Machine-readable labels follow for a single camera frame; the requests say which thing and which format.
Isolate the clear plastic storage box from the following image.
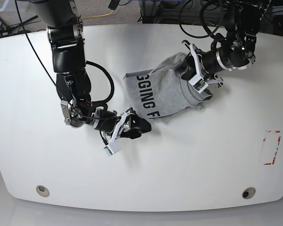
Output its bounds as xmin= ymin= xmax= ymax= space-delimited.
xmin=0 ymin=0 xmax=16 ymax=12

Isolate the left table grommet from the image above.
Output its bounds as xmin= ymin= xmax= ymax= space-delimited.
xmin=36 ymin=185 xmax=50 ymax=197

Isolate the table grommet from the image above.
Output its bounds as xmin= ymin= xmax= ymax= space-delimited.
xmin=242 ymin=187 xmax=256 ymax=199
xmin=36 ymin=185 xmax=50 ymax=197

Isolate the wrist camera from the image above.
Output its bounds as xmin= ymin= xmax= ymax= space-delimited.
xmin=188 ymin=75 xmax=208 ymax=93
xmin=104 ymin=142 xmax=121 ymax=156

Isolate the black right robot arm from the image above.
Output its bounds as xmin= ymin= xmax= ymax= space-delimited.
xmin=30 ymin=0 xmax=151 ymax=139

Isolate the right table grommet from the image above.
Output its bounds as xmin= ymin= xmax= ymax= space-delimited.
xmin=242 ymin=187 xmax=256 ymax=199

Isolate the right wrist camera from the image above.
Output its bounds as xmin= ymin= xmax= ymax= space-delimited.
xmin=104 ymin=142 xmax=121 ymax=156

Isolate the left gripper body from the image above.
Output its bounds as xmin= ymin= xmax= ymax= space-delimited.
xmin=182 ymin=33 xmax=256 ymax=88

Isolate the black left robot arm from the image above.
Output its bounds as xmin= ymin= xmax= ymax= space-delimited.
xmin=121 ymin=0 xmax=261 ymax=139

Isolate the red tape marking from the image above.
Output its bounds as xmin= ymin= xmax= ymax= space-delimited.
xmin=261 ymin=130 xmax=281 ymax=165

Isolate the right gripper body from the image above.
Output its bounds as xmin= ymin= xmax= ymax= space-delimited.
xmin=61 ymin=100 xmax=136 ymax=141

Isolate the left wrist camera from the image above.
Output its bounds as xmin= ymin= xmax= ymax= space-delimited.
xmin=188 ymin=75 xmax=208 ymax=93

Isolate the black frame base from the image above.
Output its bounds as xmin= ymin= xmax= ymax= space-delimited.
xmin=139 ymin=0 xmax=227 ymax=25

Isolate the grey T-shirt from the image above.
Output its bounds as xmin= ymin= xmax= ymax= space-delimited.
xmin=123 ymin=52 xmax=213 ymax=120

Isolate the yellow cable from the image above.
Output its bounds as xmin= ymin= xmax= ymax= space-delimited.
xmin=81 ymin=3 xmax=116 ymax=21

